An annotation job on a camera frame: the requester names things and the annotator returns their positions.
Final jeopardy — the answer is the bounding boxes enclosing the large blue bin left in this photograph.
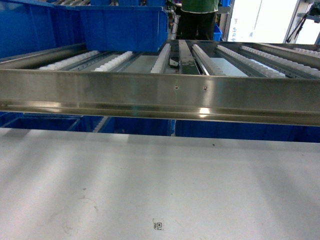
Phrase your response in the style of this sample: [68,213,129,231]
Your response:
[77,5,168,52]

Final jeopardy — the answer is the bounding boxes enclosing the person in green sweater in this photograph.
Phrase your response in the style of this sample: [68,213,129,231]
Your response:
[180,0,220,41]

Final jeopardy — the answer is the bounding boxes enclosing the stainless steel roller rack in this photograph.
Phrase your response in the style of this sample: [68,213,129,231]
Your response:
[0,40,320,126]

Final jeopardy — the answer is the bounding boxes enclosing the QR code sticker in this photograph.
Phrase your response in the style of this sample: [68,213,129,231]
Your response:
[152,217,165,231]

